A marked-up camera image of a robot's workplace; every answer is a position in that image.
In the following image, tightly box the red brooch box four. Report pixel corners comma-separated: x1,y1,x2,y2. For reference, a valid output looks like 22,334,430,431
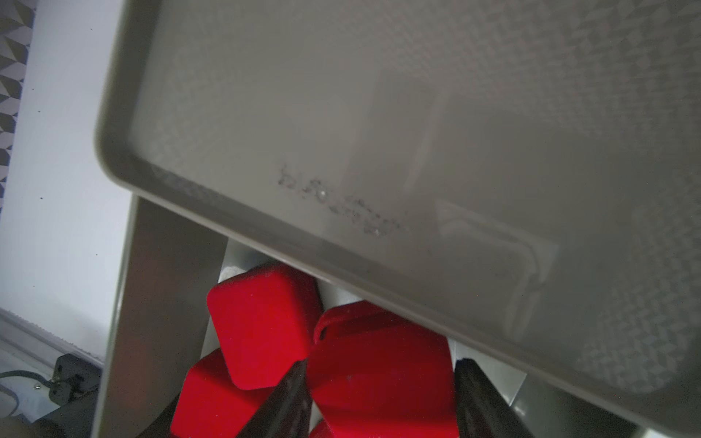
306,301,459,437

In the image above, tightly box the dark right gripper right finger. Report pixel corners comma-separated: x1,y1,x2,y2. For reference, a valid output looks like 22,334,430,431
454,359,534,438

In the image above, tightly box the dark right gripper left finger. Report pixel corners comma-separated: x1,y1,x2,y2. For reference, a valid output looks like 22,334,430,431
237,360,312,438

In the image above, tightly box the red brooch box one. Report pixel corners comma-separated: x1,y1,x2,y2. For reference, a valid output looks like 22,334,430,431
206,263,322,391

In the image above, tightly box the grey top drawer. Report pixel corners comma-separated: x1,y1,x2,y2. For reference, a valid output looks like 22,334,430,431
92,197,641,437

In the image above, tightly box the red brooch box three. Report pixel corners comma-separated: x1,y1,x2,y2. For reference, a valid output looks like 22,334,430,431
170,349,272,438

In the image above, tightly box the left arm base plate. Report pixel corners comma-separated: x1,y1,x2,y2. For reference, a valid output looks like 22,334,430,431
31,354,102,438

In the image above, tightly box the three-tier drawer cabinet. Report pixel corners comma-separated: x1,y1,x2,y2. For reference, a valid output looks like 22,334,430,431
96,1,700,437

